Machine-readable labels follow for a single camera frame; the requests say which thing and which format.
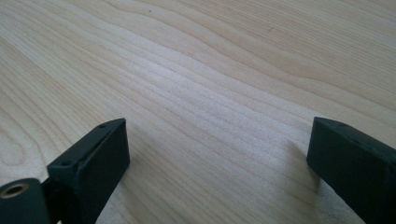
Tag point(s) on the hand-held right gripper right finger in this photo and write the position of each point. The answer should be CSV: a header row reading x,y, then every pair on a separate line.
x,y
351,165

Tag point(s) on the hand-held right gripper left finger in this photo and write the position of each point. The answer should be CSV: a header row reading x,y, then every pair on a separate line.
x,y
93,168

